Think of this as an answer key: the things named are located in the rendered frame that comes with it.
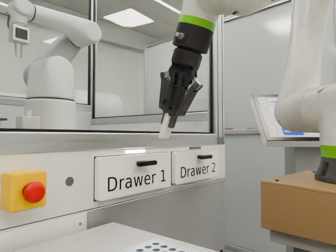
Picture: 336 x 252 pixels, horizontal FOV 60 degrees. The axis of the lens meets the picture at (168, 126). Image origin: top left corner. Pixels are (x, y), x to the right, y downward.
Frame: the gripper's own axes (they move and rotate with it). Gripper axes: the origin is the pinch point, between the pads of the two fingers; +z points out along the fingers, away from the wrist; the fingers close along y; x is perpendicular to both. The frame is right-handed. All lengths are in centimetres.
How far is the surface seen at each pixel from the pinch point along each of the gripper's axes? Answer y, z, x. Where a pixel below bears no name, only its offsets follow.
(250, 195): -29, 65, 172
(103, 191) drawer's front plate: -3.9, 19.2, -12.6
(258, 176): -27, 48, 171
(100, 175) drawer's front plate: -5.3, 15.3, -13.6
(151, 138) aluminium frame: -10.0, 7.1, 7.1
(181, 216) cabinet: -0.5, 32.9, 22.9
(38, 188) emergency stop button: -0.2, 13.5, -32.5
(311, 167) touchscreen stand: 19, 11, 94
